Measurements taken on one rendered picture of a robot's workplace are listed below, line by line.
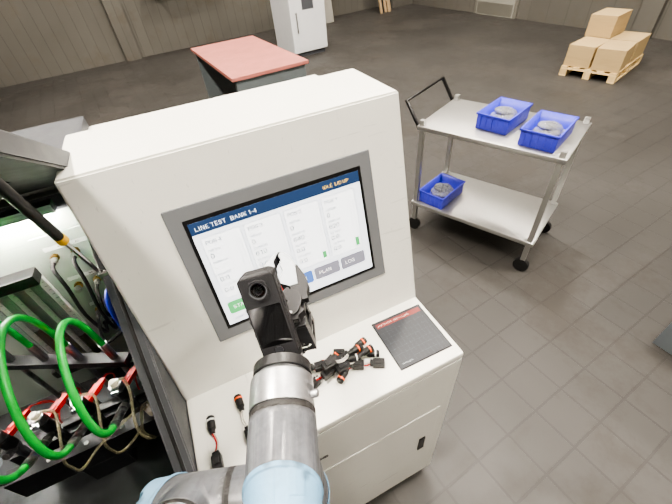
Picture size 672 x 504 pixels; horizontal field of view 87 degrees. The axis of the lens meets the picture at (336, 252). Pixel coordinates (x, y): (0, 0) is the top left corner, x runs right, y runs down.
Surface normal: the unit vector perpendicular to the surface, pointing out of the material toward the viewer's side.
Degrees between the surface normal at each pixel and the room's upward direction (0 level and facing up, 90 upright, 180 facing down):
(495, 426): 0
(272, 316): 61
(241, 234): 76
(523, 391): 0
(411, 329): 0
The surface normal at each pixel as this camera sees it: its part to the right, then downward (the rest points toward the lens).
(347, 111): 0.40, 0.40
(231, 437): -0.07, -0.73
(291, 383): 0.34, -0.72
